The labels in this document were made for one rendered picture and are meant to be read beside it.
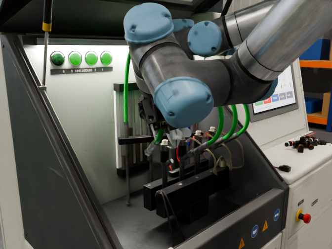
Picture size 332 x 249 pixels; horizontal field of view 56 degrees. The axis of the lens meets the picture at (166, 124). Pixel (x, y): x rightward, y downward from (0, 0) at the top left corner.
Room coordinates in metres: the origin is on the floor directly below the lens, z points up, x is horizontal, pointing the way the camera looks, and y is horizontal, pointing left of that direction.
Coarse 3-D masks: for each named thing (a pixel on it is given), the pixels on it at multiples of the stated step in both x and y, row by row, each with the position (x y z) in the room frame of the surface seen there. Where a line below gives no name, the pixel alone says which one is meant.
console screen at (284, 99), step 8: (288, 72) 1.57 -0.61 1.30; (280, 80) 1.50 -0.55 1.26; (288, 80) 1.55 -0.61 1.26; (280, 88) 1.48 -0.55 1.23; (288, 88) 1.54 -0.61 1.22; (272, 96) 1.42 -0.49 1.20; (280, 96) 1.47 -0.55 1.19; (288, 96) 1.52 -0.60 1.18; (296, 96) 1.59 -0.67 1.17; (248, 104) 1.28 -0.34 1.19; (256, 104) 1.31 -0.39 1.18; (264, 104) 1.36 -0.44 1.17; (272, 104) 1.40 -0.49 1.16; (280, 104) 1.45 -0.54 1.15; (288, 104) 1.51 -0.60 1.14; (296, 104) 1.57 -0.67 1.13; (256, 112) 1.30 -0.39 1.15; (264, 112) 1.35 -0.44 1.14; (272, 112) 1.39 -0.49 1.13; (280, 112) 1.44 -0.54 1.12; (256, 120) 1.29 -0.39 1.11
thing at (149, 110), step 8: (144, 96) 0.65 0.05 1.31; (152, 96) 0.57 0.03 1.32; (144, 104) 0.63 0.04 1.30; (152, 104) 0.59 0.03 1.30; (152, 112) 0.62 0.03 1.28; (160, 112) 0.61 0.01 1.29; (152, 120) 0.62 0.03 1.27; (160, 120) 0.60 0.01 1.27; (160, 128) 0.63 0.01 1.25; (176, 128) 0.64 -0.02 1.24
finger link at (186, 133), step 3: (180, 129) 0.90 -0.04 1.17; (183, 129) 0.90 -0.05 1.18; (186, 129) 0.89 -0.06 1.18; (189, 129) 0.88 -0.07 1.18; (183, 132) 0.89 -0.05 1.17; (186, 132) 0.89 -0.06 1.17; (189, 132) 0.88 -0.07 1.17; (183, 135) 0.89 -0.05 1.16; (186, 135) 0.89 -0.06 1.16; (189, 135) 0.88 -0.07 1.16; (177, 141) 0.90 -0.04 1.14; (177, 144) 0.90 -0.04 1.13
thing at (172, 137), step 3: (177, 129) 0.86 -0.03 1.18; (171, 132) 0.88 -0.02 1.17; (174, 132) 0.87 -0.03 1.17; (177, 132) 0.86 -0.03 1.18; (180, 132) 0.85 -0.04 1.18; (168, 135) 0.88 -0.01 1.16; (171, 135) 0.88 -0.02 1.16; (174, 135) 0.87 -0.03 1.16; (177, 135) 0.86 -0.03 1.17; (180, 135) 0.85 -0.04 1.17; (168, 138) 0.88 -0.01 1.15; (171, 138) 0.88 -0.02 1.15; (174, 138) 0.87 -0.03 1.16; (177, 138) 0.86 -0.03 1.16; (180, 138) 0.85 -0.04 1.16; (171, 141) 0.88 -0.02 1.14; (174, 141) 0.89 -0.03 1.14; (171, 144) 0.89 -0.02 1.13; (174, 144) 0.89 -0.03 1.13; (174, 147) 0.89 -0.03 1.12
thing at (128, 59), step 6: (126, 60) 1.02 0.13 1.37; (126, 66) 1.03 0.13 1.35; (126, 72) 1.04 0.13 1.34; (126, 78) 1.05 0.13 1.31; (126, 84) 1.05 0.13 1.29; (126, 90) 1.06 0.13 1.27; (126, 96) 1.06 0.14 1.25; (126, 102) 1.07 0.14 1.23; (126, 108) 1.07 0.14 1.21; (126, 114) 1.07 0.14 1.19; (126, 120) 1.07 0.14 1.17; (162, 132) 0.73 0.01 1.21; (156, 138) 0.75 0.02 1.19
